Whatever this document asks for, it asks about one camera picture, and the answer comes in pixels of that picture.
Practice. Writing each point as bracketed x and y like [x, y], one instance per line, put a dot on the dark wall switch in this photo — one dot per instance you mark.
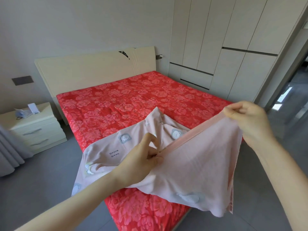
[22, 80]

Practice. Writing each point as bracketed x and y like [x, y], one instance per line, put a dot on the person's right hand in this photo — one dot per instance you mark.
[250, 121]

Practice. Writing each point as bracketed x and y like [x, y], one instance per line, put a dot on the black wall socket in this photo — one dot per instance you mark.
[159, 56]

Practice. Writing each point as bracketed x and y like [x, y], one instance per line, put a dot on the pink bear print bedsheet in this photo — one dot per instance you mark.
[202, 166]

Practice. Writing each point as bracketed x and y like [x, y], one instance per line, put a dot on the white wardrobe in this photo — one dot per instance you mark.
[231, 40]

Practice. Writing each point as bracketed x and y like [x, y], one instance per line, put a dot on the cream nightstand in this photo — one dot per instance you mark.
[36, 130]

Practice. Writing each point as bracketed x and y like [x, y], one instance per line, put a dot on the red floral mattress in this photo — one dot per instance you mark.
[120, 103]

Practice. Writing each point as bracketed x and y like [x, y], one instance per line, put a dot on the person's left hand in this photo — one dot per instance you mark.
[137, 163]

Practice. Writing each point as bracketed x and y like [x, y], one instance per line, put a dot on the person's left forearm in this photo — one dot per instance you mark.
[72, 204]

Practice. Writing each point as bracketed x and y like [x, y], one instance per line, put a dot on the grey curtain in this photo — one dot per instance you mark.
[12, 151]

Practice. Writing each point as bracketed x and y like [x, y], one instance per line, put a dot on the person's right forearm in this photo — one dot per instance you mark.
[286, 185]

